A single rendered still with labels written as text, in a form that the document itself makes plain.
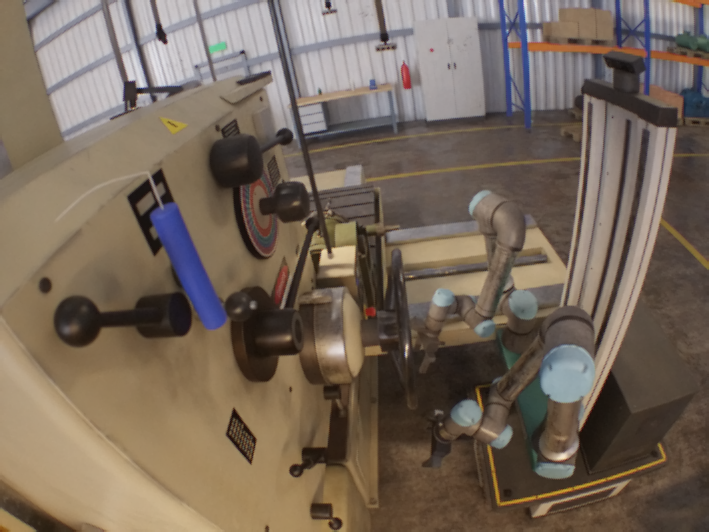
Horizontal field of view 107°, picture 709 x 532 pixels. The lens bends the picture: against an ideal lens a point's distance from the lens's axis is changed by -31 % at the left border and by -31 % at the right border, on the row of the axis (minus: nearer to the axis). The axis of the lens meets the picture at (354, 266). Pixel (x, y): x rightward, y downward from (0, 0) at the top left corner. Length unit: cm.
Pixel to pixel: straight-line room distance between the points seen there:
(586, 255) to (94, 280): 124
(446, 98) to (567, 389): 711
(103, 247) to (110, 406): 13
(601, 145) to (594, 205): 19
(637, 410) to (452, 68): 691
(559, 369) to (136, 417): 70
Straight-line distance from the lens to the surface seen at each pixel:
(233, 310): 41
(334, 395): 99
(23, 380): 30
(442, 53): 754
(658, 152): 91
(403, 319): 70
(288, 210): 61
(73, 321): 26
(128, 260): 36
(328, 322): 79
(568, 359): 78
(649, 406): 146
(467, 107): 777
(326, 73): 811
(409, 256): 220
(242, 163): 50
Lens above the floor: 193
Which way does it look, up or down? 34 degrees down
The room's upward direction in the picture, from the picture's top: 12 degrees counter-clockwise
